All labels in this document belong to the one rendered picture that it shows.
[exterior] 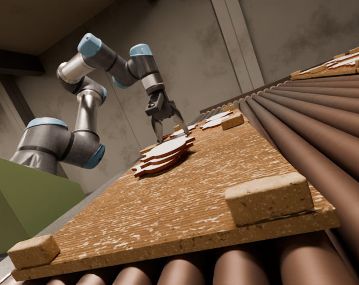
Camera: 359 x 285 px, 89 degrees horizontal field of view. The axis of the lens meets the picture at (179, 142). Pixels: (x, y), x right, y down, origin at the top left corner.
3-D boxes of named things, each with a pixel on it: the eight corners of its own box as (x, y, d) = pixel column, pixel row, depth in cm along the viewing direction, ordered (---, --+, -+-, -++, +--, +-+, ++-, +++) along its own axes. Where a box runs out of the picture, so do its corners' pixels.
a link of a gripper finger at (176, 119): (195, 127, 71) (178, 111, 71) (193, 130, 66) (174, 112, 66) (190, 133, 72) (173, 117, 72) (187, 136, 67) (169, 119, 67)
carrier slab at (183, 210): (15, 283, 23) (8, 272, 22) (143, 163, 61) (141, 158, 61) (342, 228, 13) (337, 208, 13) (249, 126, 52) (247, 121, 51)
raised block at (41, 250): (15, 271, 22) (3, 252, 22) (30, 258, 24) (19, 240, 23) (50, 264, 20) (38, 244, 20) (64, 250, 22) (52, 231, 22)
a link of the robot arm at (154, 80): (155, 71, 63) (135, 81, 65) (160, 84, 63) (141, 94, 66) (163, 74, 70) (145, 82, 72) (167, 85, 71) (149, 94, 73)
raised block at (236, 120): (223, 130, 51) (219, 121, 51) (223, 129, 53) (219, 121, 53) (244, 123, 50) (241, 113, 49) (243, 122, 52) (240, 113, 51)
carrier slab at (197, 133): (145, 161, 62) (143, 157, 62) (174, 134, 101) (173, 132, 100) (250, 125, 52) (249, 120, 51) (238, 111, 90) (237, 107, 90)
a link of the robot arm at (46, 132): (9, 156, 60) (25, 123, 67) (55, 167, 69) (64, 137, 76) (22, 141, 54) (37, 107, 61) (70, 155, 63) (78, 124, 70)
